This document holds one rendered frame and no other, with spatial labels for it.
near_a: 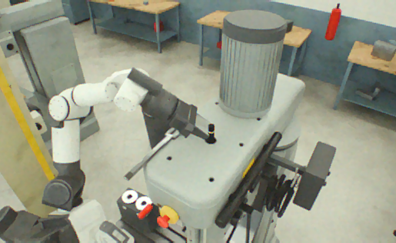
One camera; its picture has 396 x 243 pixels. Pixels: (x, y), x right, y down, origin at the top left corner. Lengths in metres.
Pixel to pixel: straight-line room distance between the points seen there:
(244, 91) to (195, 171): 0.31
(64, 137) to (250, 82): 0.63
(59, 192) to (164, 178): 0.37
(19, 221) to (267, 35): 1.16
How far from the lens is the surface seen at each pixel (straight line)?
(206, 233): 1.15
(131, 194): 1.71
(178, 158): 0.82
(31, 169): 2.74
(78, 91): 0.90
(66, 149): 0.98
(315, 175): 1.08
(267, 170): 1.40
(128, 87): 0.76
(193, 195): 0.74
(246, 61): 0.86
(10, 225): 1.33
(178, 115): 0.78
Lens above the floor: 2.49
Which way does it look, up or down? 39 degrees down
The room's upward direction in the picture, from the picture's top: straight up
